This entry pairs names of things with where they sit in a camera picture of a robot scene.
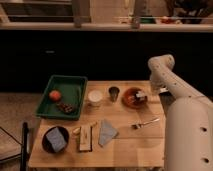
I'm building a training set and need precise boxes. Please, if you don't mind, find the black bowl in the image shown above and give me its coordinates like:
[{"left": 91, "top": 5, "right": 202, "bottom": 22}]
[{"left": 42, "top": 126, "right": 69, "bottom": 154}]

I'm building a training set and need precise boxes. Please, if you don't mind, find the black chair frame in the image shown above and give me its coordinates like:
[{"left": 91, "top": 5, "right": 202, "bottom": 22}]
[{"left": 1, "top": 122, "right": 29, "bottom": 171}]

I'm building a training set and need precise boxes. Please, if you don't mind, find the blue sponge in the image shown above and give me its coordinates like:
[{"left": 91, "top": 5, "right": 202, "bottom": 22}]
[{"left": 46, "top": 127, "right": 66, "bottom": 152}]

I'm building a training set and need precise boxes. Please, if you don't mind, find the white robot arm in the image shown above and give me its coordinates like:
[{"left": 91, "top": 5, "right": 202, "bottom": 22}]
[{"left": 148, "top": 54, "right": 213, "bottom": 171}]

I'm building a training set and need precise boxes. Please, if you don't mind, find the orange fruit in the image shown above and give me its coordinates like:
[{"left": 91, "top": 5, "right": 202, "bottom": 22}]
[{"left": 49, "top": 90, "right": 62, "bottom": 102}]

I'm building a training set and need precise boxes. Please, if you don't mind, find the silver fork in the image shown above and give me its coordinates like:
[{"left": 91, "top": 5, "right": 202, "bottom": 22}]
[{"left": 131, "top": 118, "right": 160, "bottom": 130}]

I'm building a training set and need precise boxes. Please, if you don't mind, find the grey folded cloth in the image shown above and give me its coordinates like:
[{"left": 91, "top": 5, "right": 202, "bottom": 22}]
[{"left": 98, "top": 120, "right": 118, "bottom": 147}]

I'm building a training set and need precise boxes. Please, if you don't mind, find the dark brown food item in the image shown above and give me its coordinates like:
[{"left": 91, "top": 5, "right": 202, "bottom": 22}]
[{"left": 56, "top": 102, "right": 76, "bottom": 114}]

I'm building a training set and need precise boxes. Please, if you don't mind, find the red bowl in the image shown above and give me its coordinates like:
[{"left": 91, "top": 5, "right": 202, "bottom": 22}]
[{"left": 122, "top": 87, "right": 148, "bottom": 109}]

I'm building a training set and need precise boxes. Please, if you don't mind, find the small metal cup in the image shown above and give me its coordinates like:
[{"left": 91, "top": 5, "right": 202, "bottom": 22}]
[{"left": 109, "top": 86, "right": 120, "bottom": 102}]

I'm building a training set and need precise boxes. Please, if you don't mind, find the wooden block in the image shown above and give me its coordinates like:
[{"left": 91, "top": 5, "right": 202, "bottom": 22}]
[{"left": 79, "top": 125, "right": 92, "bottom": 152}]

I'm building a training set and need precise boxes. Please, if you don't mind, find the white cup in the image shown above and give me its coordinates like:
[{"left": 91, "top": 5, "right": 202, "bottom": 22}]
[{"left": 88, "top": 90, "right": 103, "bottom": 107}]

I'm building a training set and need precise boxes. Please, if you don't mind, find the green plastic tray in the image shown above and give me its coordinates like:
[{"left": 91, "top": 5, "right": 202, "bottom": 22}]
[{"left": 36, "top": 75, "right": 87, "bottom": 120}]

